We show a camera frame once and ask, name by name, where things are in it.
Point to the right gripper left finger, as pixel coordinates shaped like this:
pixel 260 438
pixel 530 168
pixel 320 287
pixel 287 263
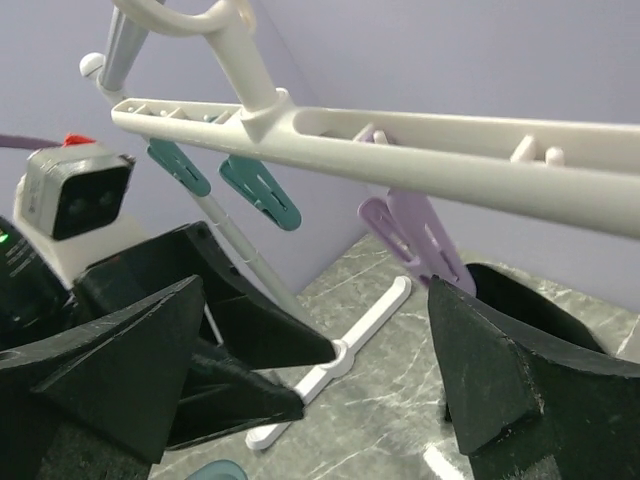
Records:
pixel 98 401

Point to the white metal drying rack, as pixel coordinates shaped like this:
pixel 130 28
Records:
pixel 240 240

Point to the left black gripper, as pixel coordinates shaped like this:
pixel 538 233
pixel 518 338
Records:
pixel 220 395

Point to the purple clothespin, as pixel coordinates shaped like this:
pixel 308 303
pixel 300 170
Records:
pixel 408 225

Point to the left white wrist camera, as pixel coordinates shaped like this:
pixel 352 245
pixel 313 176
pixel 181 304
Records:
pixel 69 202

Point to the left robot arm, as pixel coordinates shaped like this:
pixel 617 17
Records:
pixel 35 304

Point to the teal clothespin far left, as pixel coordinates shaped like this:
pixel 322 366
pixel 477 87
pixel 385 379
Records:
pixel 173 160

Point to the white plastic clip hanger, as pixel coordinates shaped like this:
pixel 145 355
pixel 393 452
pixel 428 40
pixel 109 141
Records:
pixel 574 173

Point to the translucent teal plastic basin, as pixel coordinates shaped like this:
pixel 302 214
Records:
pixel 222 469

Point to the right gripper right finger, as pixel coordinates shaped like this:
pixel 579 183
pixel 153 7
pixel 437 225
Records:
pixel 530 391

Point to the teal clothespin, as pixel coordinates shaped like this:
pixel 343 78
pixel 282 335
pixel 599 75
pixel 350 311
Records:
pixel 253 181
pixel 173 160

